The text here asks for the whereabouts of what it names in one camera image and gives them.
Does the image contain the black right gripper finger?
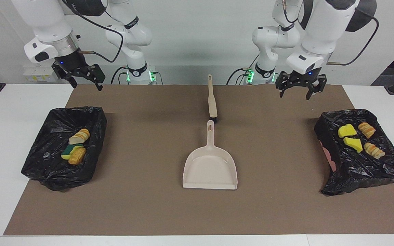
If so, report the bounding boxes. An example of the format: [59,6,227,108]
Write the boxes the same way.
[51,63,78,88]
[81,64,106,92]

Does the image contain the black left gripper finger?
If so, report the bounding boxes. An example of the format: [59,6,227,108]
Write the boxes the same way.
[275,71,295,98]
[306,74,327,100]

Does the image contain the thick yellow sponge piece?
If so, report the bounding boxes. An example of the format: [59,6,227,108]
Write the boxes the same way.
[338,124,357,138]

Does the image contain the pale bread chunk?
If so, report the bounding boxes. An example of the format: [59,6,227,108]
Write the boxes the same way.
[69,128,90,145]

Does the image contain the striped croissant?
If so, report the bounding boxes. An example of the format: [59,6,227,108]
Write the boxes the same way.
[364,142,386,160]
[358,122,377,139]

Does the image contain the yellow sponge wedge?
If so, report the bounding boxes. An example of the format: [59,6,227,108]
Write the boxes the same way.
[343,137,363,153]

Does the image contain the beige hand brush black bristles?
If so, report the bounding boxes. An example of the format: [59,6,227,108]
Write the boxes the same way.
[207,74,219,123]

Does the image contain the yellow sponge piece green backing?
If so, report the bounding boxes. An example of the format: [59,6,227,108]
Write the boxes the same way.
[61,144,84,160]

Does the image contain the brown corn cob bread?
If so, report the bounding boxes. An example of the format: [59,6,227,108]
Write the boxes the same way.
[68,147,87,165]

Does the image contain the beige plastic dustpan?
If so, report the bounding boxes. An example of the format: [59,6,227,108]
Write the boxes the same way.
[182,120,238,190]

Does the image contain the pink plastic bin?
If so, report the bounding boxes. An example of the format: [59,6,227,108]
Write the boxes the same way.
[321,141,336,172]

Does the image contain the black trash bag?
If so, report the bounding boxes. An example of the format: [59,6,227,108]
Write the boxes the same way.
[21,106,107,191]
[314,109,394,196]

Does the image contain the brown paper table mat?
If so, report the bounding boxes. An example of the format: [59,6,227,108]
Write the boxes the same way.
[4,84,394,235]

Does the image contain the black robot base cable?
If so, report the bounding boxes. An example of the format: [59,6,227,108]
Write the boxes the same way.
[226,68,252,85]
[110,66,129,85]

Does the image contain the white wall socket box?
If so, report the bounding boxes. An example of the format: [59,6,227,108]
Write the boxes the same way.
[24,63,61,82]

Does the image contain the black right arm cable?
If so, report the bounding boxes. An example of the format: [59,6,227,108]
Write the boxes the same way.
[60,0,124,64]

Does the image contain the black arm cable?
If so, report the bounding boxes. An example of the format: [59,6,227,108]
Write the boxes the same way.
[60,0,124,64]
[328,7,379,66]

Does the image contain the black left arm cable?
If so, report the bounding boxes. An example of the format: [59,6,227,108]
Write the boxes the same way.
[328,7,379,66]

